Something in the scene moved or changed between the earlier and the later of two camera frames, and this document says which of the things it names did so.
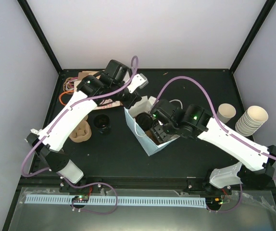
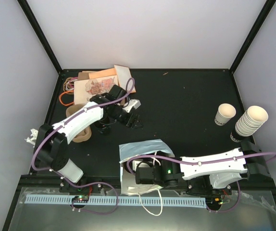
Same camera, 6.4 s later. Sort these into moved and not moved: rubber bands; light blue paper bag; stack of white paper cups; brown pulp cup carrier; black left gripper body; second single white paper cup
Moved: black left gripper body; light blue paper bag
Not moved: stack of white paper cups; rubber bands; second single white paper cup; brown pulp cup carrier
